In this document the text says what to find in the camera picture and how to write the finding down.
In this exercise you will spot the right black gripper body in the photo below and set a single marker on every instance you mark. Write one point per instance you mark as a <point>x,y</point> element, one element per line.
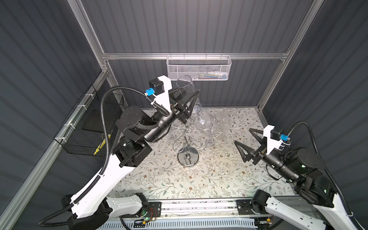
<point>259,153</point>

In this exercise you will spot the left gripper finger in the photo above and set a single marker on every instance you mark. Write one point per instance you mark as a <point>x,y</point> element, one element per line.
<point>191,97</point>
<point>176,97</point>

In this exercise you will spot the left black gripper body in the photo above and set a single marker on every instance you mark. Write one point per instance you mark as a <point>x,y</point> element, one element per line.
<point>178,113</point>

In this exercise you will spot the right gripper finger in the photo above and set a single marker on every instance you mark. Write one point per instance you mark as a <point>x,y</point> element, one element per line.
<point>246,152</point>
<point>258,135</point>

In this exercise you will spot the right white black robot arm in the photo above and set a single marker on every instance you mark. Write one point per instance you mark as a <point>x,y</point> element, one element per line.
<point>305,169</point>

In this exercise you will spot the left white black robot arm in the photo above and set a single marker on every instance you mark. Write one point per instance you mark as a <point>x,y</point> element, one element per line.
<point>91,208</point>

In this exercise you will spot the chrome wine glass rack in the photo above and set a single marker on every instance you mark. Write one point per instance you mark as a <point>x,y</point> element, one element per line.
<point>187,148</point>

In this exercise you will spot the items in white basket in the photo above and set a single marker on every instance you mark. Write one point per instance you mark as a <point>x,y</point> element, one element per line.
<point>213,75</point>

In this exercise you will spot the floral table mat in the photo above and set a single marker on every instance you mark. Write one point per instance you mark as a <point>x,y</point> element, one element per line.
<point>220,171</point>

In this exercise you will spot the yellow black striped tool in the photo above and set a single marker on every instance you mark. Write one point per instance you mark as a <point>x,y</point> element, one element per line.
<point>99,149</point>

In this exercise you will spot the black pad in basket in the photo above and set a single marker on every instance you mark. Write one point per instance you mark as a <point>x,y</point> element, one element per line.
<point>94,121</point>

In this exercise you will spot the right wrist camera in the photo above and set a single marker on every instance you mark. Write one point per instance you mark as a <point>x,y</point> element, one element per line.
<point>275,139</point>

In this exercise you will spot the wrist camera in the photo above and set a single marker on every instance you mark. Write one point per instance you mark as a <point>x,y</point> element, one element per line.
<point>159,88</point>
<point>275,139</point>

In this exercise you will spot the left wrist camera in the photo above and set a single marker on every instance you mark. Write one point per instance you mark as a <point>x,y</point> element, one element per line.
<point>159,88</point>

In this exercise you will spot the white wire mesh basket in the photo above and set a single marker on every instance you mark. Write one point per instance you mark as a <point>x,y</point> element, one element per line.
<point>193,65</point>

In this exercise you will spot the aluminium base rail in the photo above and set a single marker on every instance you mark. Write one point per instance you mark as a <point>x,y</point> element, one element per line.
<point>203,214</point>

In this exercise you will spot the black wire basket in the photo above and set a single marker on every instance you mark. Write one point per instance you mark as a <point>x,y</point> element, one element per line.
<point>84,135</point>

